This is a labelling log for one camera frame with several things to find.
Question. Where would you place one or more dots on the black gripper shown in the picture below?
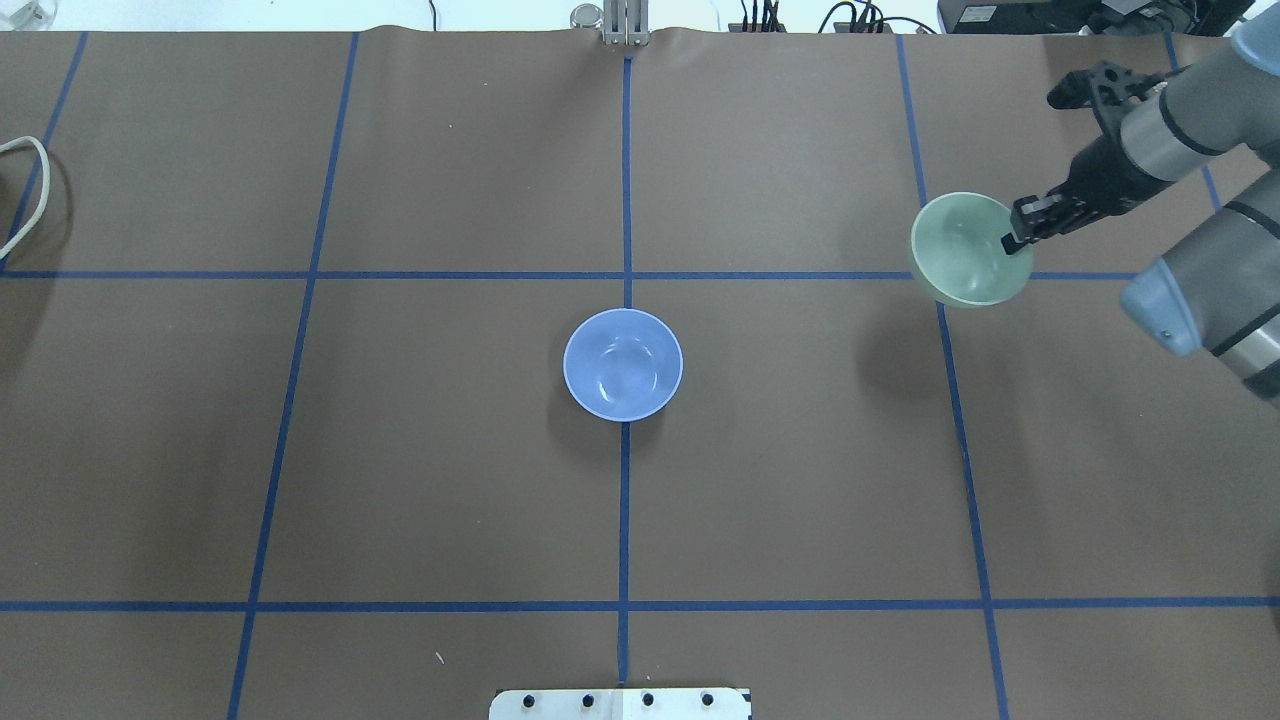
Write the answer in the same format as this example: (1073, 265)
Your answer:
(1103, 172)

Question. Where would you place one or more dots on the green bowl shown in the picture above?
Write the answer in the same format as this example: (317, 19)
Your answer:
(957, 254)

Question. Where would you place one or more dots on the blue bowl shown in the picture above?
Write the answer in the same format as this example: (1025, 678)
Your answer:
(623, 364)

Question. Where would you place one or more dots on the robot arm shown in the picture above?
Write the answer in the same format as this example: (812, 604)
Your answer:
(1216, 289)

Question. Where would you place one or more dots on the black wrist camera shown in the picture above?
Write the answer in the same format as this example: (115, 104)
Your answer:
(1106, 86)

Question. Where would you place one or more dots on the aluminium frame post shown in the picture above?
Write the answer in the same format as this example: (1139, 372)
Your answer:
(625, 23)

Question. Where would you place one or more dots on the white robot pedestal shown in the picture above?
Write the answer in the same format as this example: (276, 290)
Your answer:
(623, 703)

